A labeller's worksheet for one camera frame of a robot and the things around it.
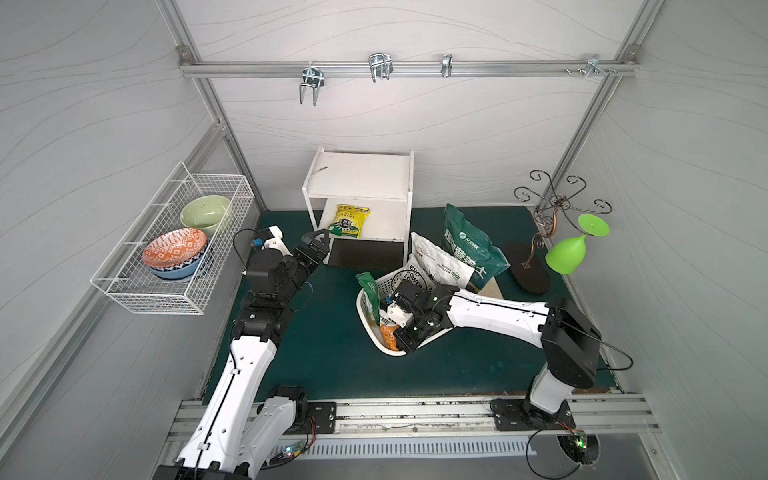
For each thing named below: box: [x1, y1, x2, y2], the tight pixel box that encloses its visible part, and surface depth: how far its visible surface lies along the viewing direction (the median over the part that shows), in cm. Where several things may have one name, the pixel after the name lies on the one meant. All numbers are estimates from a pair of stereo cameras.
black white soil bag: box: [401, 250, 437, 294], surface depth 85 cm
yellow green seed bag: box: [328, 204, 371, 238], surface depth 91 cm
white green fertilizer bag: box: [411, 232, 475, 289], surface depth 78 cm
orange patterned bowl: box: [142, 228, 207, 268], surface depth 64 cm
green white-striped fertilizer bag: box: [355, 272, 380, 326], surface depth 80 cm
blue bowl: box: [147, 244, 209, 280], surface depth 59 cm
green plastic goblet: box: [545, 214, 610, 275], surface depth 79 cm
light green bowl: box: [180, 195, 231, 237], surface depth 73 cm
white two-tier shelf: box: [302, 146, 414, 269], surface depth 88 cm
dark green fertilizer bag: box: [441, 204, 510, 291], surface depth 76 cm
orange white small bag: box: [380, 318, 399, 351], surface depth 80 cm
